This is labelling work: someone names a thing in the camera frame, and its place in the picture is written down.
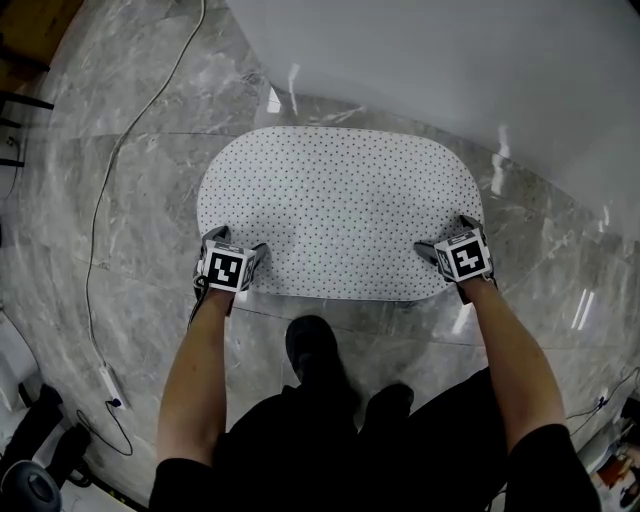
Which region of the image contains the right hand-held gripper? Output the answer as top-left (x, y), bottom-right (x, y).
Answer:
top-left (413, 215), bottom-right (498, 305)

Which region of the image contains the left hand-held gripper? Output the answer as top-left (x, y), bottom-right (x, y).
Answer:
top-left (193, 225), bottom-right (269, 302)

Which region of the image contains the white dotted bath mat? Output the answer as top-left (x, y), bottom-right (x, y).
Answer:
top-left (196, 125), bottom-right (485, 303)

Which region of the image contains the person's left forearm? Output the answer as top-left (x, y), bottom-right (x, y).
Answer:
top-left (156, 286), bottom-right (237, 469)

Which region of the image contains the person's right forearm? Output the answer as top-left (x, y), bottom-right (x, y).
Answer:
top-left (458, 276), bottom-right (569, 455)

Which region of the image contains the person's black left shoe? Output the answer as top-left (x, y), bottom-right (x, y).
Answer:
top-left (284, 314), bottom-right (352, 389)

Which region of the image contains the person's black shoe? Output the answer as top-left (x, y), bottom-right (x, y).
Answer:
top-left (363, 382), bottom-right (416, 432)
top-left (284, 314), bottom-right (352, 389)

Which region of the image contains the person's black right shoe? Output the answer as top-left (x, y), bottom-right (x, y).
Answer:
top-left (363, 382), bottom-right (416, 432)

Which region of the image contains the white power strip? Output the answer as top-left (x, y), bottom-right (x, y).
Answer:
top-left (96, 363), bottom-right (129, 411)

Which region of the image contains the person's black clothing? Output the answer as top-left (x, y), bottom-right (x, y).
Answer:
top-left (148, 366), bottom-right (603, 512)

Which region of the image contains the black stand base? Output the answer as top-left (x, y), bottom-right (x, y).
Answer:
top-left (0, 383), bottom-right (94, 489)

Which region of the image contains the round black device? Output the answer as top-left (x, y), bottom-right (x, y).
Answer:
top-left (0, 459), bottom-right (64, 512)

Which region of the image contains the long white cable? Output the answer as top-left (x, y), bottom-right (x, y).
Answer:
top-left (84, 0), bottom-right (208, 370)

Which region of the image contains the thin black cable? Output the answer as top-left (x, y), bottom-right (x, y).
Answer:
top-left (74, 398), bottom-right (135, 458)
top-left (566, 366), bottom-right (640, 437)

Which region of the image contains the wooden shelf with black frame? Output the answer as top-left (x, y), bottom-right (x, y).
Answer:
top-left (0, 0), bottom-right (85, 169)

